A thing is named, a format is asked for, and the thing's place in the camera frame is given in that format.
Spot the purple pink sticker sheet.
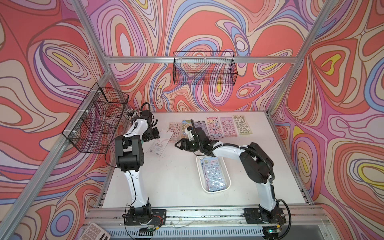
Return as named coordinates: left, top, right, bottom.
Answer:
left=220, top=117, right=238, bottom=138

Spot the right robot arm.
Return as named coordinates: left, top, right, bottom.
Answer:
left=175, top=120, right=292, bottom=240

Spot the pink cat sticker sheet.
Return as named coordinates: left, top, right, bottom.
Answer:
left=207, top=117, right=224, bottom=140

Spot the red blue sticker sheet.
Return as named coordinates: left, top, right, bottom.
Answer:
left=147, top=130, right=173, bottom=158

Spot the pink food sticker sheet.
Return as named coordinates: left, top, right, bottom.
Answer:
left=169, top=122, right=182, bottom=142

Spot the dark bonbon drop sticker sheet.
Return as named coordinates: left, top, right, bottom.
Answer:
left=194, top=121, right=210, bottom=138

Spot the light blue sticker sheet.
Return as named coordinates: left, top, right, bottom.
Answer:
left=200, top=157, right=227, bottom=193

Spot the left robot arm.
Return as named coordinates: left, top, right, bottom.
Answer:
left=115, top=102, right=160, bottom=225

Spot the green panda sticker sheet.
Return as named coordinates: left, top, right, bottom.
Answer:
left=181, top=120, right=192, bottom=139

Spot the black wire basket left wall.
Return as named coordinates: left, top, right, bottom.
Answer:
left=63, top=83, right=129, bottom=154

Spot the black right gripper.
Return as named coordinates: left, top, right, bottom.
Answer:
left=174, top=138, right=203, bottom=152

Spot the green beige sticker sheet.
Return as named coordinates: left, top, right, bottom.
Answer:
left=233, top=115, right=253, bottom=135

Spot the white keypad device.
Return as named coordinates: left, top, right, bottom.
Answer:
left=79, top=223, right=111, bottom=240

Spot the black wire basket back wall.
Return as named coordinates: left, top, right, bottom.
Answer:
left=173, top=51, right=238, bottom=86

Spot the mesh pen cup with pens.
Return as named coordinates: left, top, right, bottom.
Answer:
left=123, top=109, right=140, bottom=122

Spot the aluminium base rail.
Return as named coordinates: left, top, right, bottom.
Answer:
left=81, top=205, right=335, bottom=240

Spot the black wire basket wall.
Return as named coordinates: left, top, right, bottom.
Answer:
left=173, top=51, right=238, bottom=86
left=63, top=83, right=129, bottom=154

